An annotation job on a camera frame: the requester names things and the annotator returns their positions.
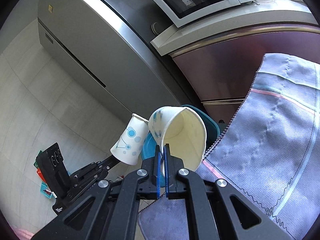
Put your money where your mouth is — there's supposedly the teal plastic bin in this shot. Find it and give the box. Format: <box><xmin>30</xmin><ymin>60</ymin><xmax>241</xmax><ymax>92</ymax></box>
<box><xmin>139</xmin><ymin>104</ymin><xmax>221</xmax><ymax>161</ymax></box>

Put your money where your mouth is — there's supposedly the green packet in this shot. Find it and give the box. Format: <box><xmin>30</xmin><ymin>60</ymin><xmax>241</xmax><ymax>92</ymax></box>
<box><xmin>33</xmin><ymin>150</ymin><xmax>45</xmax><ymax>168</ymax></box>

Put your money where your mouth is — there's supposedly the white blue-dotted paper cup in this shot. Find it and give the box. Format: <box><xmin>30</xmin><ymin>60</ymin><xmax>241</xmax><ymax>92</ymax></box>
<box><xmin>110</xmin><ymin>113</ymin><xmax>149</xmax><ymax>166</ymax></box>
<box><xmin>148</xmin><ymin>106</ymin><xmax>207</xmax><ymax>172</ymax></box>

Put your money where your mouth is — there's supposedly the red packet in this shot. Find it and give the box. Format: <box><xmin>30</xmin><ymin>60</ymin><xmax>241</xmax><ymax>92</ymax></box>
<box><xmin>36</xmin><ymin>168</ymin><xmax>47</xmax><ymax>182</ymax></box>

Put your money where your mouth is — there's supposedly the grey-blue plaid cloth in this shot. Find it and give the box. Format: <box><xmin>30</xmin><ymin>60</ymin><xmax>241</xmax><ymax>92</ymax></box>
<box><xmin>137</xmin><ymin>52</ymin><xmax>320</xmax><ymax>240</ymax></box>

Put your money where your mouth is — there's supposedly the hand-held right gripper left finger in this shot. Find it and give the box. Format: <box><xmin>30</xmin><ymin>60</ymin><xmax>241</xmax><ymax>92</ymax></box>
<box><xmin>31</xmin><ymin>144</ymin><xmax>163</xmax><ymax>240</ymax></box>

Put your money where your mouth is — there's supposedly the silver refrigerator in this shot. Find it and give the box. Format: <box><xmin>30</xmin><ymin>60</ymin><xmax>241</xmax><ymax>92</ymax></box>
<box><xmin>37</xmin><ymin>0</ymin><xmax>200</xmax><ymax>126</ymax></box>

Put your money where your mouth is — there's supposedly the purple kitchen cabinet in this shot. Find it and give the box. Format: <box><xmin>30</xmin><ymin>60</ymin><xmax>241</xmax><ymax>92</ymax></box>
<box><xmin>150</xmin><ymin>0</ymin><xmax>320</xmax><ymax>126</ymax></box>

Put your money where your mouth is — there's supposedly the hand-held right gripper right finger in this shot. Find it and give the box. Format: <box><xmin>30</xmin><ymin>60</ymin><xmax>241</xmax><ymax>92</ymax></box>
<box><xmin>164</xmin><ymin>144</ymin><xmax>293</xmax><ymax>240</ymax></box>

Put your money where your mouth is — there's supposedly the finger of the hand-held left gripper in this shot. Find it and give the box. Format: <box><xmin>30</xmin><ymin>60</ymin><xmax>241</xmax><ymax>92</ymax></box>
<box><xmin>99</xmin><ymin>155</ymin><xmax>121</xmax><ymax>172</ymax></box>

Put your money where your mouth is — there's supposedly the teal packet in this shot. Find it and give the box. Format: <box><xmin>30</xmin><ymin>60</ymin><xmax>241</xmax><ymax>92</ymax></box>
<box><xmin>41</xmin><ymin>182</ymin><xmax>57</xmax><ymax>200</ymax></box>

